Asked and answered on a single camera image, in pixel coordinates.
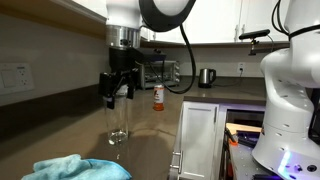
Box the blue microfiber cloth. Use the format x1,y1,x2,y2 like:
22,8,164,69
21,154,132,180

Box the orange white soda can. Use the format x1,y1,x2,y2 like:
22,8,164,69
153,85,164,111

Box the white upper cabinets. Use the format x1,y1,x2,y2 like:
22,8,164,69
52,0,288,44

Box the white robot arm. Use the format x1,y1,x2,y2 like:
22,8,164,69
99,0,320,180

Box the white lower cabinet door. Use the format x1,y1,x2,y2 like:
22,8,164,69
169,101,218,180

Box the white wall outlet plate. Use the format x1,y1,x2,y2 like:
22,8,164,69
0,63,34,95

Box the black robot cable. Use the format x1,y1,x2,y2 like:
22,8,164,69
148,23,198,95

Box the silver toaster oven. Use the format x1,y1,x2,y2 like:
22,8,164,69
140,61,180,89

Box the white wall outlet with plug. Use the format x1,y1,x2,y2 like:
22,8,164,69
237,62,246,74

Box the clear tall drinking glass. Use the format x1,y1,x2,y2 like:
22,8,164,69
105,90,128,145

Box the black orange handled tool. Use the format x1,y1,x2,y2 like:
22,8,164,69
225,128,238,146

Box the black camera on stand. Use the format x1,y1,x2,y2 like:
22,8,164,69
239,29,270,56

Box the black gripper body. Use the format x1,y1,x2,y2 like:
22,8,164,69
98,47,166,97

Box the black electric kettle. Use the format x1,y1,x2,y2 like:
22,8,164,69
198,68,216,88

